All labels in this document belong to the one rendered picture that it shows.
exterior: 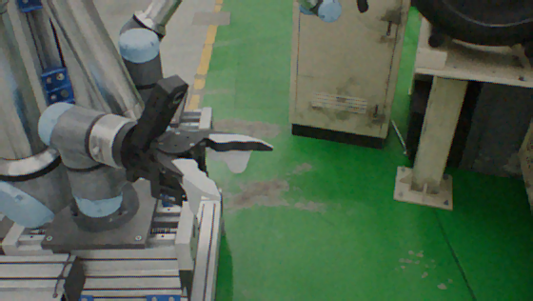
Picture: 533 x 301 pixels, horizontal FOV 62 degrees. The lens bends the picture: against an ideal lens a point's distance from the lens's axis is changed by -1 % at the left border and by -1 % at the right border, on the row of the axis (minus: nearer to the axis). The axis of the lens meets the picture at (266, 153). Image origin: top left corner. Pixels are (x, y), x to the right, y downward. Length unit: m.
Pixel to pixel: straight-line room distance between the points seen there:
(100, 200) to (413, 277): 1.40
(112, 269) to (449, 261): 1.37
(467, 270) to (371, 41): 1.12
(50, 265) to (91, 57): 0.52
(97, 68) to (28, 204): 0.26
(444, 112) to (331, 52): 0.65
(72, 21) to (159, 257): 0.56
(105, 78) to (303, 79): 1.73
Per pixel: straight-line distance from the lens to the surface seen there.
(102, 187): 0.77
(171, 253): 1.07
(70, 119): 0.72
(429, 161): 2.20
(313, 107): 2.50
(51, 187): 0.88
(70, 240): 1.05
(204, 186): 0.54
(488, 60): 1.73
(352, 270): 1.89
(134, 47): 1.36
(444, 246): 2.09
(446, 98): 2.04
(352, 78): 2.39
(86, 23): 0.81
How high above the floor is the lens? 1.41
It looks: 35 degrees down
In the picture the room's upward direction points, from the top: straight up
